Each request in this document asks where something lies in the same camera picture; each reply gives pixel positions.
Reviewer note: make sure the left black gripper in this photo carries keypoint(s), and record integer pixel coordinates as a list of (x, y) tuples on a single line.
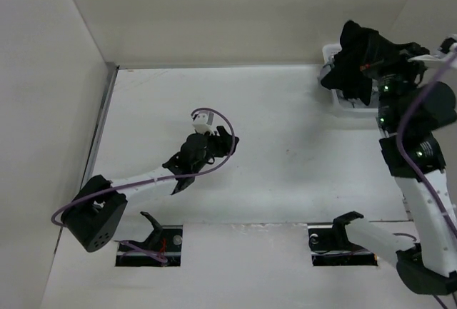
[(222, 142)]

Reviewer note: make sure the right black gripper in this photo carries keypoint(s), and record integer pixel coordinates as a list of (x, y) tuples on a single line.
[(413, 49)]

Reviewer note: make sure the black tank top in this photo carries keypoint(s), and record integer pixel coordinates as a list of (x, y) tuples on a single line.
[(359, 46)]

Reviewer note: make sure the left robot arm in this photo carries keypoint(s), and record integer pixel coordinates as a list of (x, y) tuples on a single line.
[(99, 212)]

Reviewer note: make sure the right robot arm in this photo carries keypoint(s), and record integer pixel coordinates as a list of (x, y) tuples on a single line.
[(413, 103)]

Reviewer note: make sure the white plastic basket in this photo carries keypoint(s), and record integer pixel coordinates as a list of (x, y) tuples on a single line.
[(352, 108)]

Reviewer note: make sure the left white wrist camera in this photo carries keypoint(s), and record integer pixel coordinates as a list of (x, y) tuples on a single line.
[(202, 122)]

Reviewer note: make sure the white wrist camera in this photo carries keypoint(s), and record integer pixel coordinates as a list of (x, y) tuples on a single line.
[(439, 56), (202, 122)]

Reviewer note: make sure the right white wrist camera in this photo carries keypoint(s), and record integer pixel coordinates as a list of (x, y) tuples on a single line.
[(439, 56)]

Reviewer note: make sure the left metal table rail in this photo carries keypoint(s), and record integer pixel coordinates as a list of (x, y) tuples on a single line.
[(100, 122)]

